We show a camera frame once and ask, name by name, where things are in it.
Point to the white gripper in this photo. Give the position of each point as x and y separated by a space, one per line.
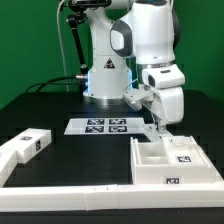
165 84

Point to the white cabinet box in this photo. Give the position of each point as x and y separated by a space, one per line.
150 165

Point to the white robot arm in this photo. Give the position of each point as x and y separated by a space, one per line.
133 56

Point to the white cabinet top block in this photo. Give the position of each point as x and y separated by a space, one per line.
28 144

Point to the white U-shaped fence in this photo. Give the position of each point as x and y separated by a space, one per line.
131 196

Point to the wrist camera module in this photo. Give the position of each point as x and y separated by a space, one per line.
137 99

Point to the white marker base plate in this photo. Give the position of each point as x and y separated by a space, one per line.
104 126

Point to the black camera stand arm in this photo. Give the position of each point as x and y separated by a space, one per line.
77 36

